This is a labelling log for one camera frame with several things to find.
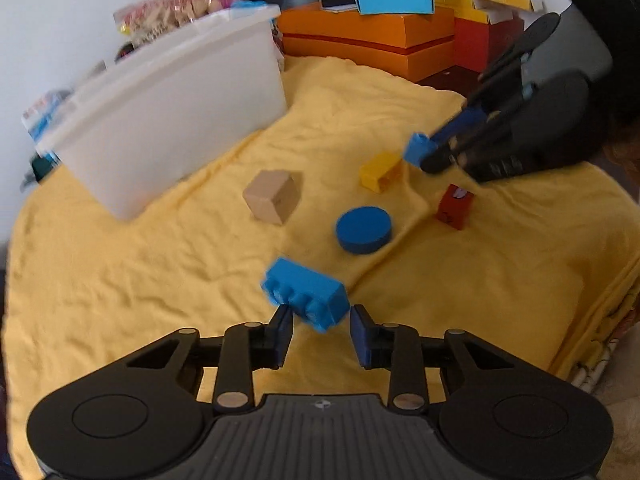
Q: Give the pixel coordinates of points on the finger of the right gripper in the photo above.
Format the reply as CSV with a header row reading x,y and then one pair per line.
x,y
497,128
499,83

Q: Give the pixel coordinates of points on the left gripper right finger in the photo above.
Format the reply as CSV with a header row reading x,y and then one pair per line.
x,y
400,350

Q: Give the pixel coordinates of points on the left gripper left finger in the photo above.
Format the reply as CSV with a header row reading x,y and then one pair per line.
x,y
239,352

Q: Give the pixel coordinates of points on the small blue lego brick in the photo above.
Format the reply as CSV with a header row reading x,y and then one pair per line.
x,y
419,146

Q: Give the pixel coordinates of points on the red lego brick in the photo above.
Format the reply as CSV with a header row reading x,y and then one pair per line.
x,y
454,207

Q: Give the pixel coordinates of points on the yellow lego brick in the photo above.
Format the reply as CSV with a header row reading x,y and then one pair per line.
x,y
378,173

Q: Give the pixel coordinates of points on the red yellow box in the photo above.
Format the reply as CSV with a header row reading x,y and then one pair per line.
x,y
483,29

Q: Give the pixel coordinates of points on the orange box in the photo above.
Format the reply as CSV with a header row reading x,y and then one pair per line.
x,y
411,46

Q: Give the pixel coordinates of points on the blue round disc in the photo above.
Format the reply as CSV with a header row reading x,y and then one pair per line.
x,y
364,230

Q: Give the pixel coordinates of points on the wooden cube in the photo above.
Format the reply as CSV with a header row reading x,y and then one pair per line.
x,y
272,196

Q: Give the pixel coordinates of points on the white plastic bin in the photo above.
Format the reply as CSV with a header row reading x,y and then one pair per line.
x,y
170,108

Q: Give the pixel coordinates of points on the bag of wooden pieces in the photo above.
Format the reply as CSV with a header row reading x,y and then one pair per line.
x,y
145,21

